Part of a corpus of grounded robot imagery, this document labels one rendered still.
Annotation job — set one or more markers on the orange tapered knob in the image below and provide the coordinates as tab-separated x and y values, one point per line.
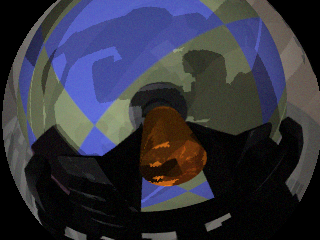
170	153

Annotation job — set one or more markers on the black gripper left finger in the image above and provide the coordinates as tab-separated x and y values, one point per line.
119	169

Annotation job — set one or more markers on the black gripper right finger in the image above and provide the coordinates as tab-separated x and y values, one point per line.
225	152

